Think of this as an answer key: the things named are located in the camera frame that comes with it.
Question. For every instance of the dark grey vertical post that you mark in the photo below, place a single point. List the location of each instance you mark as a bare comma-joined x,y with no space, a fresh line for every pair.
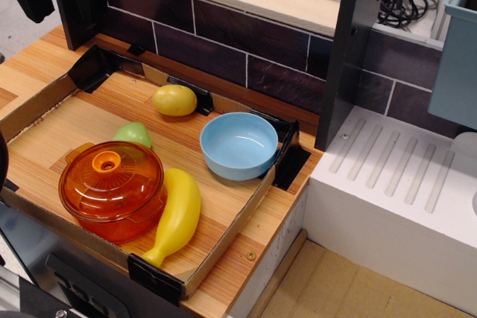
349,47

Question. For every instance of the yellow toy potato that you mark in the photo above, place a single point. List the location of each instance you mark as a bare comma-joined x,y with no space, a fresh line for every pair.
174,100

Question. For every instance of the orange transparent pot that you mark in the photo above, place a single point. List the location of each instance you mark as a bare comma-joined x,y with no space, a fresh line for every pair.
115,221

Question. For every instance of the yellow toy banana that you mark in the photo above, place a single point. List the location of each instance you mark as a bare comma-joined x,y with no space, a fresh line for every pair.
180,217

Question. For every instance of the cardboard fence with black tape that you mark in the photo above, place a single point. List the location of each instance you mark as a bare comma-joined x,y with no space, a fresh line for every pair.
62,99

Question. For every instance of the dark grey left post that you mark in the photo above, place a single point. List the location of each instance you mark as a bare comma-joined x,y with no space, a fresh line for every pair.
80,9

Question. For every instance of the light blue bowl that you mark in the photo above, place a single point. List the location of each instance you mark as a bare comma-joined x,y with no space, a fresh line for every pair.
239,146

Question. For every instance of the white toy sink drainboard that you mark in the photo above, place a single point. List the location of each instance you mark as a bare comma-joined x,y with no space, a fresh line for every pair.
401,201

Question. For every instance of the orange transparent pot lid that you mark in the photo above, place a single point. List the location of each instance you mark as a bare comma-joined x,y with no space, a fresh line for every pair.
111,180

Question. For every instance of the green toy pear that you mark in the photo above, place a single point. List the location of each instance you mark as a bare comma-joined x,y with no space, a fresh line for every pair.
134,132

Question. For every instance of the teal plastic bin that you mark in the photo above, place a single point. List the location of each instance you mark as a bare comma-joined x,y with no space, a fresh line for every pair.
454,93

